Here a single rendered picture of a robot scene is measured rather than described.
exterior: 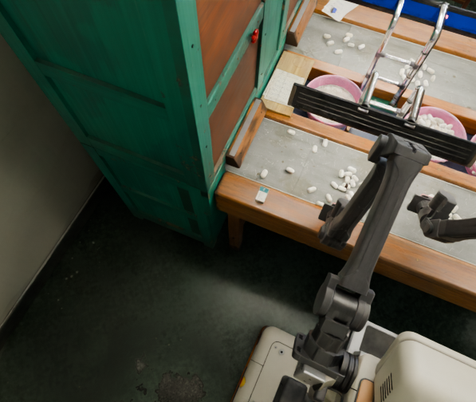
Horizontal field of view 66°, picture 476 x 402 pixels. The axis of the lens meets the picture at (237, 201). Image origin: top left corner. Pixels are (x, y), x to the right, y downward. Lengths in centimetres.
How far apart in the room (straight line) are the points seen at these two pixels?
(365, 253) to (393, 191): 14
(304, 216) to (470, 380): 80
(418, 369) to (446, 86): 145
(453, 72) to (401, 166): 126
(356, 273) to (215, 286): 136
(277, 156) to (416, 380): 103
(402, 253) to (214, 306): 106
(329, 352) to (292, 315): 125
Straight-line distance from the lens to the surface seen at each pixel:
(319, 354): 87
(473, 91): 204
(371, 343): 110
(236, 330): 208
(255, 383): 181
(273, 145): 157
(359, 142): 163
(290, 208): 143
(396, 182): 84
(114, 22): 87
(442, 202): 133
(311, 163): 155
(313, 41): 197
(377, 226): 83
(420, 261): 151
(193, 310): 210
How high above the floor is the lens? 208
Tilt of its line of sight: 68 degrees down
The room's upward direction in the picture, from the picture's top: 1 degrees clockwise
